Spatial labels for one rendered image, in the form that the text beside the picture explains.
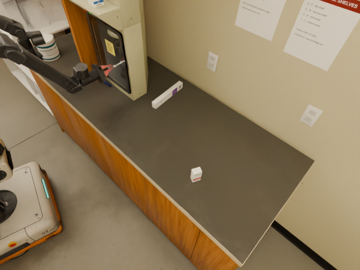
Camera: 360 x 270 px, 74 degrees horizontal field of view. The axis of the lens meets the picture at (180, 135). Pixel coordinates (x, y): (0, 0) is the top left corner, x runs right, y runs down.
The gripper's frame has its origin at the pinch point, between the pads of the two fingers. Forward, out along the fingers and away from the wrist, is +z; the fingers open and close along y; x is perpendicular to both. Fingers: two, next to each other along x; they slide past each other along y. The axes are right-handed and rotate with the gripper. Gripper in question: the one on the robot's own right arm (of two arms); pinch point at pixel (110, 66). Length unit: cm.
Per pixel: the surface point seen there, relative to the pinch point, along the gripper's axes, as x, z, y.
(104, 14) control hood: -26.2, -2.9, 23.4
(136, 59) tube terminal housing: -10.9, 11.3, -1.6
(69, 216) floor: 65, -64, -97
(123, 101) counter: 7.2, 0.3, -22.7
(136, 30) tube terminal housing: -19.6, 13.1, 12.4
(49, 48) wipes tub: 60, -9, 22
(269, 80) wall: -65, 48, -34
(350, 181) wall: -99, 48, -92
